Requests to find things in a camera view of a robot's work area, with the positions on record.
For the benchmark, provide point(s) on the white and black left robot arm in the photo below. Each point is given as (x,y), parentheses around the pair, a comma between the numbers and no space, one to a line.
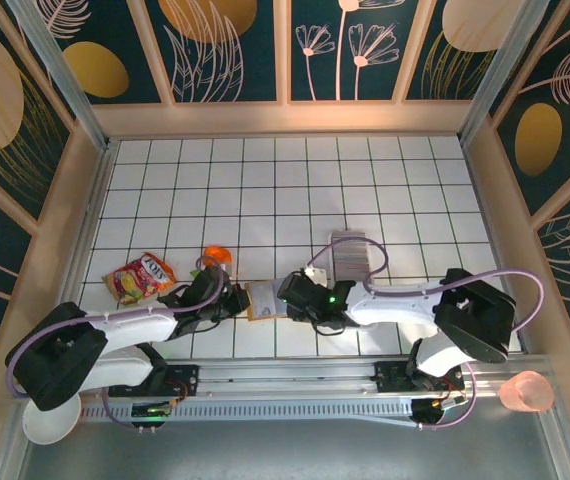
(130,325)

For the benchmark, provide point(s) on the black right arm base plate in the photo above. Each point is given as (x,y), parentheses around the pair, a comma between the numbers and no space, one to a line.
(390,377)

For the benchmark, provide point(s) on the white bowl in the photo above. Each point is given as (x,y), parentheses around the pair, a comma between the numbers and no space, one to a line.
(50,425)

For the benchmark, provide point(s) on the aluminium frame post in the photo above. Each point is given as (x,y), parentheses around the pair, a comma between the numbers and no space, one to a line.
(60,70)
(505,60)

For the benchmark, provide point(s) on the peach circle gold wall panel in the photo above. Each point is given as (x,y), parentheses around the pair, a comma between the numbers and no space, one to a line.
(455,60)

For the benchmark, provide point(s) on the aluminium table edge strip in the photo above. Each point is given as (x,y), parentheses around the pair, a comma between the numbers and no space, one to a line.
(92,220)

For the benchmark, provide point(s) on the colourful candy bag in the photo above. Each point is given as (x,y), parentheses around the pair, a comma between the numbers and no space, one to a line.
(137,280)

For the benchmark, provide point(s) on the yellow oval feather wall panel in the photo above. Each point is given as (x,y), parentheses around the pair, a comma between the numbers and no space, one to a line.
(115,50)

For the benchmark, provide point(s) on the white feather wall panel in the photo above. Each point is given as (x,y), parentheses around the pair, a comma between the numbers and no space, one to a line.
(565,40)

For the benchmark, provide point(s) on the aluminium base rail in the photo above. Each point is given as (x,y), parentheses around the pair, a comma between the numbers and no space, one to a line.
(285,375)

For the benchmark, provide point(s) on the pink plastic cup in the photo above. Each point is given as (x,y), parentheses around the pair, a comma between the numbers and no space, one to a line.
(525,392)

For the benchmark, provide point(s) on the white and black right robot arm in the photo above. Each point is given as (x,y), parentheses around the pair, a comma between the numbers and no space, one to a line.
(395,302)

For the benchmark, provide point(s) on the large peach circle wall panel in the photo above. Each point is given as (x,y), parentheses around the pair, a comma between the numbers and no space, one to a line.
(5,100)

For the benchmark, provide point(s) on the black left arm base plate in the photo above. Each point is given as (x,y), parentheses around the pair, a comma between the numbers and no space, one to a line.
(187,380)

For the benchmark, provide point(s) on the flower outline wall panel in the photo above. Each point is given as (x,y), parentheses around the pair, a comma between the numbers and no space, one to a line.
(345,50)

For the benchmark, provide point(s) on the crumpled orange wrapper ball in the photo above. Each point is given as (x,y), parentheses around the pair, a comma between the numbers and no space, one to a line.
(216,253)

